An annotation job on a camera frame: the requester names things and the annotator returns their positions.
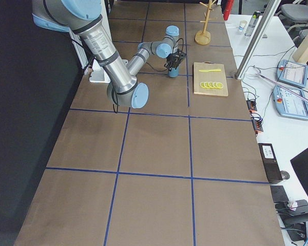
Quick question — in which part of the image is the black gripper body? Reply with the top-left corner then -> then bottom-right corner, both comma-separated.
166,50 -> 186,69

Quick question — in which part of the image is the blue cup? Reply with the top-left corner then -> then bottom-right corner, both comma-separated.
168,67 -> 179,78

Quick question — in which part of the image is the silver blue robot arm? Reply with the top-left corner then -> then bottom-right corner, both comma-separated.
126,26 -> 186,77
32,0 -> 149,109

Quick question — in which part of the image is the wooden cup storage rack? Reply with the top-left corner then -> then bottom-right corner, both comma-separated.
195,0 -> 216,46

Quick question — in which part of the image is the white paper cup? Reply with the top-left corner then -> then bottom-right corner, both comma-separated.
238,20 -> 247,32

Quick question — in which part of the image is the yellow plastic knife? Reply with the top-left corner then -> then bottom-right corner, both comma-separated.
198,69 -> 221,73

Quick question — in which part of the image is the wooden cutting board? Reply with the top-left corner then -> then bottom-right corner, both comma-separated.
193,62 -> 228,97

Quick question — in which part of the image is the red fire extinguisher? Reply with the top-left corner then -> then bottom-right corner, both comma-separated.
222,0 -> 234,21

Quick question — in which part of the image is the clear water bottle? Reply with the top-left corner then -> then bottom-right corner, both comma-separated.
244,11 -> 261,37

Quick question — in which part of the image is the upper orange black connector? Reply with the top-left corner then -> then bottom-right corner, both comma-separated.
246,99 -> 257,113

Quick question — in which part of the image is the orange black connector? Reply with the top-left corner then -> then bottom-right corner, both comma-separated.
251,115 -> 263,134
246,99 -> 257,113

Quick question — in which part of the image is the lower orange black connector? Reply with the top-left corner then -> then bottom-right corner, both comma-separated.
251,115 -> 263,134

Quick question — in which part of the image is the upper teach pendant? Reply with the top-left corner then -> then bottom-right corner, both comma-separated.
276,59 -> 308,88

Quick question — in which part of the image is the teach pendant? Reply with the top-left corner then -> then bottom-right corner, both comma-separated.
276,59 -> 308,88
273,86 -> 308,120

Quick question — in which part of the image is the lower teach pendant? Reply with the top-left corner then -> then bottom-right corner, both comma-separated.
273,86 -> 308,120

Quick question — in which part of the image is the grey office chair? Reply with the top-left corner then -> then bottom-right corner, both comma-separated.
277,3 -> 308,41

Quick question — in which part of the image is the black box with label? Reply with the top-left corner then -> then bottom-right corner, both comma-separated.
258,143 -> 283,184

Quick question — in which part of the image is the black flat pad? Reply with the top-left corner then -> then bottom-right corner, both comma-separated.
270,186 -> 289,202

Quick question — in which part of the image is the black monitor stand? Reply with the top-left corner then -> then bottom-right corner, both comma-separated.
275,199 -> 308,241

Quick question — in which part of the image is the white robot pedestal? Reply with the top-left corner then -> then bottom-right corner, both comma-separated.
89,59 -> 129,84

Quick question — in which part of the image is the aluminium frame post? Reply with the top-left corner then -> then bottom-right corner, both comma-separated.
235,0 -> 281,79

